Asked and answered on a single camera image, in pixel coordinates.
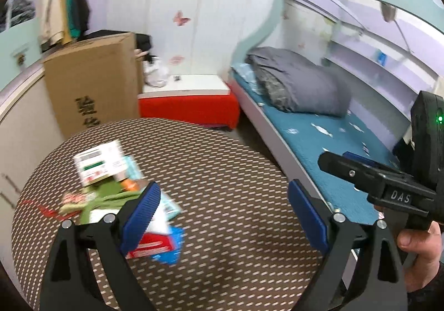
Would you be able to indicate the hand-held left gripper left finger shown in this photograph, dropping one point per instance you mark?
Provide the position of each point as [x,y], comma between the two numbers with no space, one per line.
[142,214]

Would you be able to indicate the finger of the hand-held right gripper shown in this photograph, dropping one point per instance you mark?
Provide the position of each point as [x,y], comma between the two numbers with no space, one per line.
[360,157]
[347,170]

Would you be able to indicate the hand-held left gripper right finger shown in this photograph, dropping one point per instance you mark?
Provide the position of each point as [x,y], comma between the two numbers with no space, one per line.
[307,214]

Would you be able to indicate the white paper carton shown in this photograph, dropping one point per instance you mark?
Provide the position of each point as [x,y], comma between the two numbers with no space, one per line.
[168,208]

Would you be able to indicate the small orange packet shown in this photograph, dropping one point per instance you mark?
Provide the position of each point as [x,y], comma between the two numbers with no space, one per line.
[129,185]

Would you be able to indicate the red and blue box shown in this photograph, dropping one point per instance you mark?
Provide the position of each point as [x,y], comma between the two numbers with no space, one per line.
[163,248]

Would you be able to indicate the green wrapper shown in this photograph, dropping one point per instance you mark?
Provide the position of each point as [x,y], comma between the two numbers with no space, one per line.
[104,198]

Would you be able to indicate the teal and white tube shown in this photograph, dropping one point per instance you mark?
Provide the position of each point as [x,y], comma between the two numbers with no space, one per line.
[132,167]

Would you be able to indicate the red and white packet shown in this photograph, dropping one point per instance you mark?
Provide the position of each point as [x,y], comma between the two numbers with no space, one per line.
[78,198]

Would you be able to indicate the white and green carton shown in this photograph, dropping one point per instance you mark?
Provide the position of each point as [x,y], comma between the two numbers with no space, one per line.
[99,163]

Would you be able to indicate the person's right hand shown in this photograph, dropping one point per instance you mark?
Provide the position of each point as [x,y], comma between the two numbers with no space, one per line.
[421,255]

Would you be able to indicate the brown dotted tablecloth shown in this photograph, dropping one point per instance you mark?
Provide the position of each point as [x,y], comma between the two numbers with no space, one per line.
[222,172]

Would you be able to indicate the grey quilt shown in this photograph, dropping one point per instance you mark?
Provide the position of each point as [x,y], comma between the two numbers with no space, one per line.
[301,85]

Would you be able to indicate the lavender bed shelf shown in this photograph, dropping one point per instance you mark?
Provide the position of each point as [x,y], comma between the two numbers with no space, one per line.
[364,51]

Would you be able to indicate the red bench with white top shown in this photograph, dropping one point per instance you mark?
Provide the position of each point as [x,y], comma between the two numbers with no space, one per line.
[187,108]

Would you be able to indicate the large cardboard box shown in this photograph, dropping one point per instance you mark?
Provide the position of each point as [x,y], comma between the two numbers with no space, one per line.
[93,82]

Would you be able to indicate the white plastic bag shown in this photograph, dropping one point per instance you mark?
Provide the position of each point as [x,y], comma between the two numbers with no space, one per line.
[156,71]

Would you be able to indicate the beige cabinet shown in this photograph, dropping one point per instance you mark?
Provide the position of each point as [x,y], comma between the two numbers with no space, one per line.
[24,123]

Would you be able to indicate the faint pink butterfly sticker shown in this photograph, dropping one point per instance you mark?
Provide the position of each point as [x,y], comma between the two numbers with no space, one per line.
[176,59]

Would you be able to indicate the yellow hanging garment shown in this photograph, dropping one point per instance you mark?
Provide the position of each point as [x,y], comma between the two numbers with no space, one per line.
[65,35]

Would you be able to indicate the pine cone ornament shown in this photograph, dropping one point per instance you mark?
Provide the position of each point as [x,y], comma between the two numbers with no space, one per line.
[21,60]

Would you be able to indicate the green hanging garment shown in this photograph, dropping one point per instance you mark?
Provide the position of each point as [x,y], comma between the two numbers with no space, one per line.
[73,12]

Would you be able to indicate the teal drawer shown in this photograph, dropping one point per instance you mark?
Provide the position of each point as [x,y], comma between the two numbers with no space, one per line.
[20,37]

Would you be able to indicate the black hanging garment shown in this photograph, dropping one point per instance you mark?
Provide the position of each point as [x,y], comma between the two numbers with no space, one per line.
[83,2]

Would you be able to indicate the cream hanging garment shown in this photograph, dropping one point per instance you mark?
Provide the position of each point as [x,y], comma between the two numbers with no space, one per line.
[52,5]

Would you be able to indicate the pile of folded clothes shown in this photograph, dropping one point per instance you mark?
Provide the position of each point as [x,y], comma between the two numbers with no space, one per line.
[20,11]

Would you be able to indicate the pink butterfly wall sticker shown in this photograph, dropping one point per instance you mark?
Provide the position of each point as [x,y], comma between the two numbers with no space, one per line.
[181,18]

